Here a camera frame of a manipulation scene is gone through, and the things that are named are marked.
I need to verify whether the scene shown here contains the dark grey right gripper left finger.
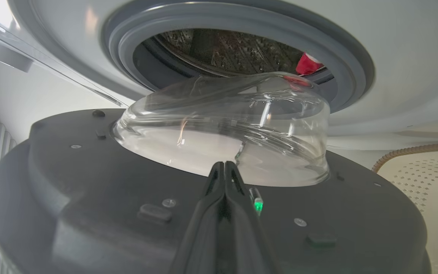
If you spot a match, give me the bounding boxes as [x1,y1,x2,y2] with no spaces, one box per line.
[169,161,226,274]

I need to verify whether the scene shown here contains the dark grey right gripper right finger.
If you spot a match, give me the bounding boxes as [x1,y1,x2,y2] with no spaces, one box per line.
[224,161,282,274]

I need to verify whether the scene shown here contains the dark washing machine door with glass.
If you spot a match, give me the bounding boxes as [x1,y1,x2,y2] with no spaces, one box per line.
[0,72,432,274]

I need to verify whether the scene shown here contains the red and white garment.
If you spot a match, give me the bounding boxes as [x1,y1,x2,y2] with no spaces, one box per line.
[295,53,324,76]

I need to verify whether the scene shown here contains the cream perforated laundry basket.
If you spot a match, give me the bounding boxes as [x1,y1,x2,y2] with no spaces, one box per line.
[371,142,438,274]

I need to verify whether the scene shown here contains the white front-load washing machine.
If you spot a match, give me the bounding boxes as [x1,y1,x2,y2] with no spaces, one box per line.
[0,0,438,153]

